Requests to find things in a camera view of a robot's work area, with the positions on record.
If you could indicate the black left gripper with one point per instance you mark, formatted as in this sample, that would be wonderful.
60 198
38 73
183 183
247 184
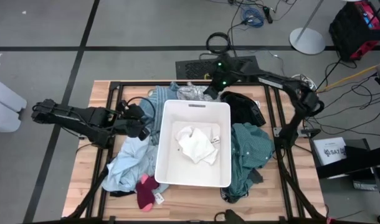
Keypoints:
132 123

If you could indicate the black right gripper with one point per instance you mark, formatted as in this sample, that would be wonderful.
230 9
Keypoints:
229 71

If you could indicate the white leaf-print garment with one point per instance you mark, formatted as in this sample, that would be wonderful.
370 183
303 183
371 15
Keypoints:
190 91

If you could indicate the blue white-striped woven shirt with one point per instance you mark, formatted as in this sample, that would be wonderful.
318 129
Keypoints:
155 102

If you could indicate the light blue geometric-print shirt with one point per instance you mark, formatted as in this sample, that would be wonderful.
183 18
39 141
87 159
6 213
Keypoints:
127 165

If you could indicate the white perforated plastic basket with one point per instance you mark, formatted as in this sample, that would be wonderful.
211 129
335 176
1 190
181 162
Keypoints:
177 174

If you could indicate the plain white cloth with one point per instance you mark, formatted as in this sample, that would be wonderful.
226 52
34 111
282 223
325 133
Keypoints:
196 146

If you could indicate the green dotted shirt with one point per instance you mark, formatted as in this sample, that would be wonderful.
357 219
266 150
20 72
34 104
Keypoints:
249 149

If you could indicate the navy white-print garment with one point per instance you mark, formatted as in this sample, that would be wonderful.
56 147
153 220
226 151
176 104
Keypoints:
232 196

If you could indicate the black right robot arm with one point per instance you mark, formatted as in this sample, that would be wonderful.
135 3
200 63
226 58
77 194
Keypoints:
302 99

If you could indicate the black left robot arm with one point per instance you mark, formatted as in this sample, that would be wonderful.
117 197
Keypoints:
78 119

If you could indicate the black power strip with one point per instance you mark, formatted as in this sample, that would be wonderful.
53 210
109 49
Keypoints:
268 14

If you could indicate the white printed cardboard box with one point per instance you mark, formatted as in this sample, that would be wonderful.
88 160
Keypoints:
328 151

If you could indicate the white moulded furniture piece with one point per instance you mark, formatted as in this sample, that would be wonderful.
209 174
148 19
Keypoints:
3 105

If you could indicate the black and red case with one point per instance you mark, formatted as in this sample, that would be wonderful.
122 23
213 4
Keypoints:
352 31

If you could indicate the black shelf cart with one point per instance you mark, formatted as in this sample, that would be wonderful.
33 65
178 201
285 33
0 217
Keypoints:
358 158

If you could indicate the black metal table frame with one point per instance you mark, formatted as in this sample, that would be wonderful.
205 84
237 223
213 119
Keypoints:
113 85

